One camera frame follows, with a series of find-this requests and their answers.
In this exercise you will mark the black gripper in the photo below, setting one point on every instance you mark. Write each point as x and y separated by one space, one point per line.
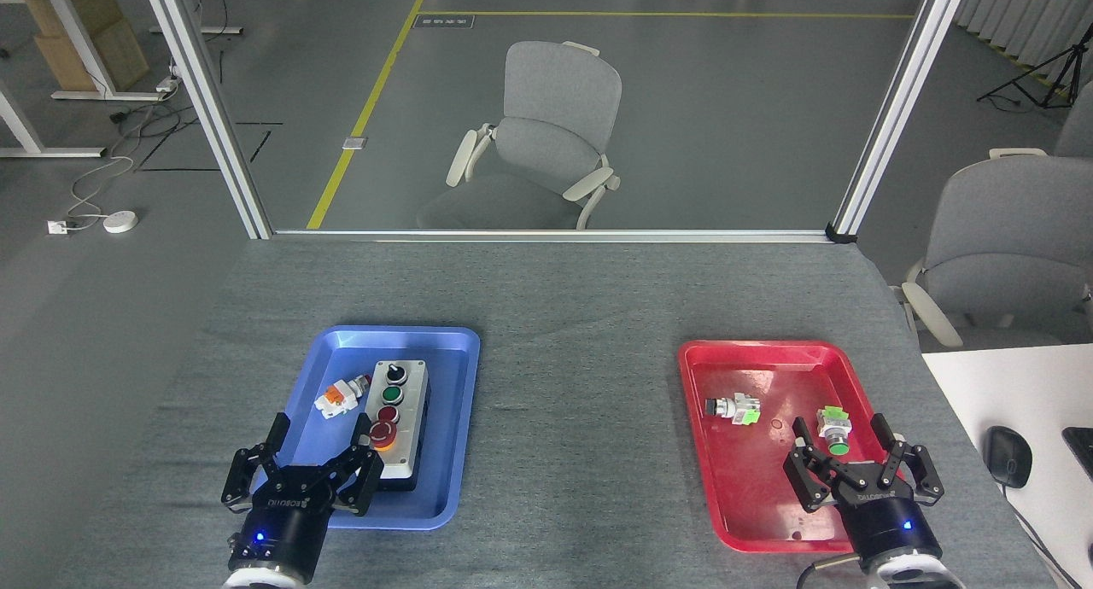
888 521
282 521

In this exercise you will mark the grey four-button control box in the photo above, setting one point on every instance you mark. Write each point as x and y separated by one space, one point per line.
408 401

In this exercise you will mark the red plastic tray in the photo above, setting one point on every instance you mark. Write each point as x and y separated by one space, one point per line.
751 478

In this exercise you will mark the black computer mouse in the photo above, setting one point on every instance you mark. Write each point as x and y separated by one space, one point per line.
1008 457

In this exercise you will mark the blue plastic tray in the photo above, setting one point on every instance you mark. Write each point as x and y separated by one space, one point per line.
444 452

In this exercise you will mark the white side table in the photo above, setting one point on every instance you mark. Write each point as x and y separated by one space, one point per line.
1025 393

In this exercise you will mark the black keyboard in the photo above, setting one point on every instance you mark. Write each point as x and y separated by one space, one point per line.
1081 448

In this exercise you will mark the grey office chair white arms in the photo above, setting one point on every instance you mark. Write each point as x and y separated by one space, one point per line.
551 137
1008 247

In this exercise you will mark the white round floor device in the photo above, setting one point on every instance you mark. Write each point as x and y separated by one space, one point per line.
120 222

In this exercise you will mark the grey table cloth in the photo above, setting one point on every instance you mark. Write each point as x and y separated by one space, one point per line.
581 316

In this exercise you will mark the metal floor plate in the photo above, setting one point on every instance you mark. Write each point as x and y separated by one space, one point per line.
354 142

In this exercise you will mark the white floor socket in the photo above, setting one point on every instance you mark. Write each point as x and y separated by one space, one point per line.
58 227

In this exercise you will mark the grey office chair back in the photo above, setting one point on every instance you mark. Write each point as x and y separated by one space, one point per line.
1078 128

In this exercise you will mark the white power strip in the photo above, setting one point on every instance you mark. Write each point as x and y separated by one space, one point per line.
167 84

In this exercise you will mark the black tripod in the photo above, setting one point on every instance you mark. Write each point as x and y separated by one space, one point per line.
1055 72

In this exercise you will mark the white desk leg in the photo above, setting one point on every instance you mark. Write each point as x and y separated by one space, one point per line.
21 128

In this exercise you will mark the dark floor sign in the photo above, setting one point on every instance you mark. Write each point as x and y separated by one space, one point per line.
443 21

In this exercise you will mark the stacked cardboard boxes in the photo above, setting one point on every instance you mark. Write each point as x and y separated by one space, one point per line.
94 34

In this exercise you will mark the grey pleated curtain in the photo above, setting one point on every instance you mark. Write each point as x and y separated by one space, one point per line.
1033 13

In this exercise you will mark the green push button switch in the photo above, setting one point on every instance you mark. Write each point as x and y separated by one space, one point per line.
833 424

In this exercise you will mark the orange white push button switch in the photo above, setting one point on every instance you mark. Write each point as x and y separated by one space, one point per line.
335 399

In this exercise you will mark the black-headed switch with green block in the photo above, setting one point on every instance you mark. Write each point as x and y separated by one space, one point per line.
736 410

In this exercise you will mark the silver aluminium rail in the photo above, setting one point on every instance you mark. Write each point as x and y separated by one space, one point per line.
546 236

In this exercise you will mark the silver aluminium post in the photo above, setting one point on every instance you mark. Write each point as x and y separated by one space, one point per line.
209 102
897 111

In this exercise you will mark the white desk frame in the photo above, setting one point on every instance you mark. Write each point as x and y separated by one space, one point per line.
73 26

